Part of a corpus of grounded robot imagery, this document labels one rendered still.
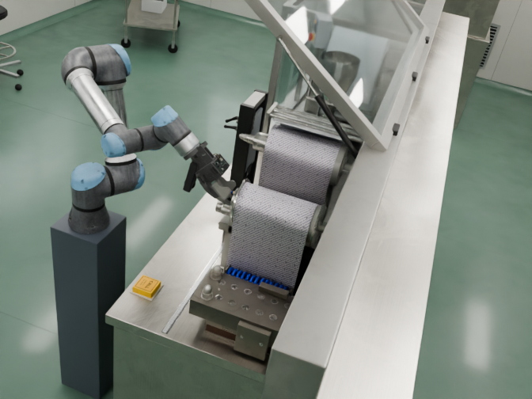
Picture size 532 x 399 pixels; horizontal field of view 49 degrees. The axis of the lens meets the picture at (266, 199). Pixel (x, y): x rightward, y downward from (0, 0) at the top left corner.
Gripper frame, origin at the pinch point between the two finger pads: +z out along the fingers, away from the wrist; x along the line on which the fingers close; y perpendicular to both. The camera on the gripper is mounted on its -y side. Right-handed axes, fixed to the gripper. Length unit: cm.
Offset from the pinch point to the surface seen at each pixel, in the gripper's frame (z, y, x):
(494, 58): 149, 5, 550
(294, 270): 28.6, 7.3, -6.6
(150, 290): 6.9, -34.2, -18.4
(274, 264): 23.9, 2.8, -6.6
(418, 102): 23, 47, 71
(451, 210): 153, -32, 247
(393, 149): 7, 61, -17
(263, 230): 12.3, 8.1, -6.6
